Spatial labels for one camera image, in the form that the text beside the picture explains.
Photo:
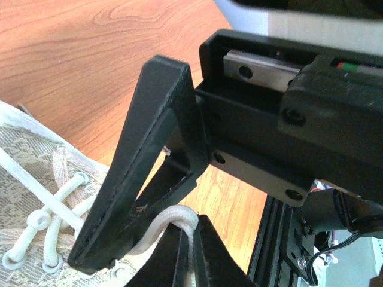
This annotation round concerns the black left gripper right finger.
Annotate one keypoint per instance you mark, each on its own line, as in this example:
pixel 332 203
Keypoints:
pixel 213 265

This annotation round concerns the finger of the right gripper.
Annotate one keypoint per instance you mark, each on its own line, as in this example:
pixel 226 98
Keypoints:
pixel 160 154

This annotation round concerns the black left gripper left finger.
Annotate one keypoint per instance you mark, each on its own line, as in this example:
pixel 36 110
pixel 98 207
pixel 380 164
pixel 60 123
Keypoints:
pixel 165 265

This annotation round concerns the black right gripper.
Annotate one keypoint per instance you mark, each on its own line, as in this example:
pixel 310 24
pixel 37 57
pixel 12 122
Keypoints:
pixel 325 123

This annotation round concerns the white shoelace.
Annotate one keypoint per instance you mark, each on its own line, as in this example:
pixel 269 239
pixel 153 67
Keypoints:
pixel 60 206

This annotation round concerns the white canvas sneaker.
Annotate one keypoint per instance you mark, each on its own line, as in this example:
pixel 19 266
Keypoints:
pixel 35 240

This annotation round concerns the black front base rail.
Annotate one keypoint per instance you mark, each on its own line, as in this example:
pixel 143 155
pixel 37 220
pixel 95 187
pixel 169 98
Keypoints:
pixel 283 247

